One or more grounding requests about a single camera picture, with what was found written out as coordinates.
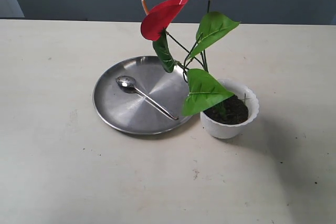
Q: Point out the white plastic flower pot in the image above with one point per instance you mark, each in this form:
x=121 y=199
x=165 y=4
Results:
x=226 y=131

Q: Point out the dark soil in pot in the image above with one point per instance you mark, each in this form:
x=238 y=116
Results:
x=231 y=111

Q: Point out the red artificial anthurium flower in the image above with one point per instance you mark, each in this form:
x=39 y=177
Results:
x=205 y=91

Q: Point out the stainless steel spoon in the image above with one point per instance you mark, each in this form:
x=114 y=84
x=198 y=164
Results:
x=128 y=84

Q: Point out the round stainless steel plate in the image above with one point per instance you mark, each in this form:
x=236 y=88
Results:
x=130 y=112

